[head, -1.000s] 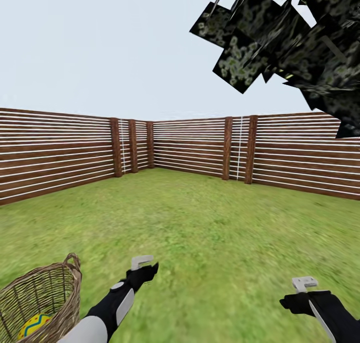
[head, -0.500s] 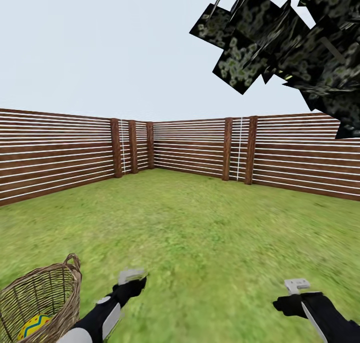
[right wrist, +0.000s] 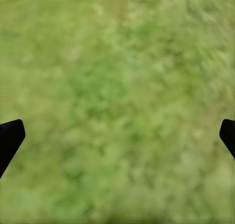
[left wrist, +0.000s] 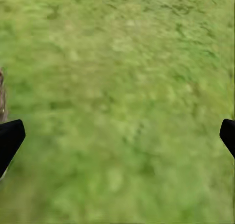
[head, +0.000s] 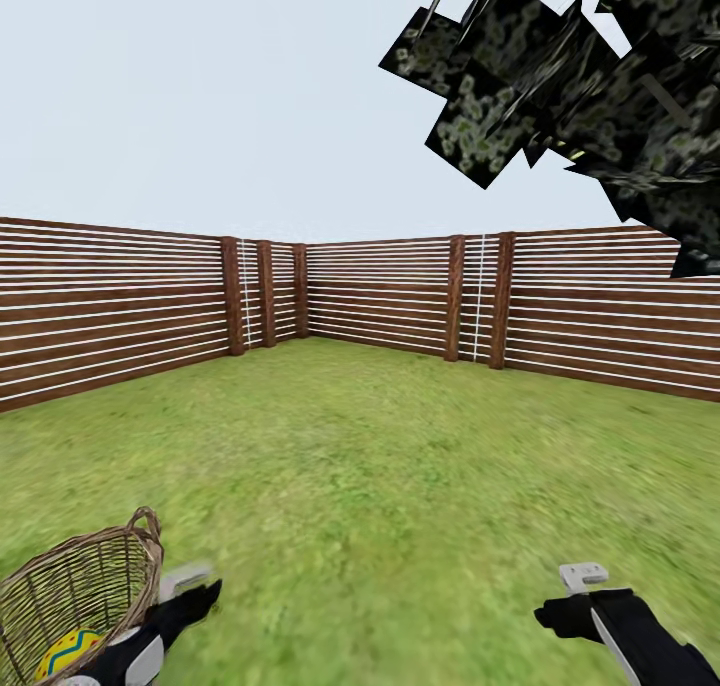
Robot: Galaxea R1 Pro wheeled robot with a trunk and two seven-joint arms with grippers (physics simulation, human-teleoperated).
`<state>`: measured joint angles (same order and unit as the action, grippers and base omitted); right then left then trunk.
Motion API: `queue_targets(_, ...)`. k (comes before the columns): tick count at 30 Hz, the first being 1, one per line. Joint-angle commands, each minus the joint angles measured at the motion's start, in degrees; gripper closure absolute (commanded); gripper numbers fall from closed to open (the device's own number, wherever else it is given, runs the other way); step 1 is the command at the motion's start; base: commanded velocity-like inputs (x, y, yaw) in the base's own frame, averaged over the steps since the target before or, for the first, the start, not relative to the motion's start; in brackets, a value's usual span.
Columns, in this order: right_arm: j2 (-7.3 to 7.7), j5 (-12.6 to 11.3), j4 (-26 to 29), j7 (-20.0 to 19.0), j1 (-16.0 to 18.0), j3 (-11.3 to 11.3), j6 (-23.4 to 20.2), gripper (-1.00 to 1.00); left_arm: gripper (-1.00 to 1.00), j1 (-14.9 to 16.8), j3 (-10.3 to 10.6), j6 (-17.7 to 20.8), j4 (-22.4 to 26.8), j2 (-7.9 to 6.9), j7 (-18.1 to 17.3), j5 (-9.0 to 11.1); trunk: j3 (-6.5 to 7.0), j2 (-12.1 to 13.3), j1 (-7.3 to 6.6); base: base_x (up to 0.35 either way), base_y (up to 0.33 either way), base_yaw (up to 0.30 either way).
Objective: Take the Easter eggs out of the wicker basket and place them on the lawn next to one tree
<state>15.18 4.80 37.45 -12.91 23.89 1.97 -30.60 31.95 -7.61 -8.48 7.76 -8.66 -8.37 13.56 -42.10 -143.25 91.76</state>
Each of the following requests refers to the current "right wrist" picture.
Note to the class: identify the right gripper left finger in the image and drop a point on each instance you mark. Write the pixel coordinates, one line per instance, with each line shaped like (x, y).
(12, 135)

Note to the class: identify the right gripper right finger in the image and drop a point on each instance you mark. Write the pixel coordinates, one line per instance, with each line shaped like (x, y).
(227, 134)

